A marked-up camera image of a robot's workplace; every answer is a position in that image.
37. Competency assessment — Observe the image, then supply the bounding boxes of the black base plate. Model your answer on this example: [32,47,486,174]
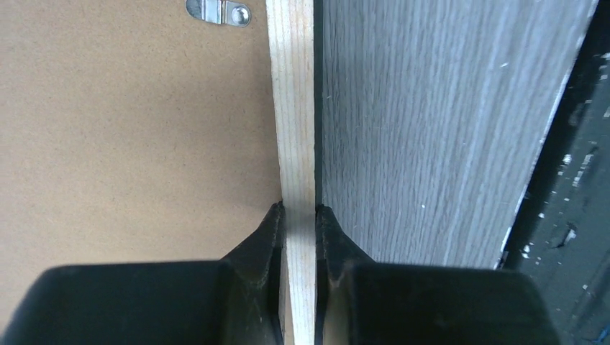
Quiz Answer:
[502,1,609,344]

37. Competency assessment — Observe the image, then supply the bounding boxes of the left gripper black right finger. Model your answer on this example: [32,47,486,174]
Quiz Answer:
[315,206,560,344]

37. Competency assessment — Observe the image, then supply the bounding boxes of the black picture frame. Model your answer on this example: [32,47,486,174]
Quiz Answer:
[1,1,316,344]

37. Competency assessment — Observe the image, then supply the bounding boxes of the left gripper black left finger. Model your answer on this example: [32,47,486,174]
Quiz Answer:
[1,203,285,344]

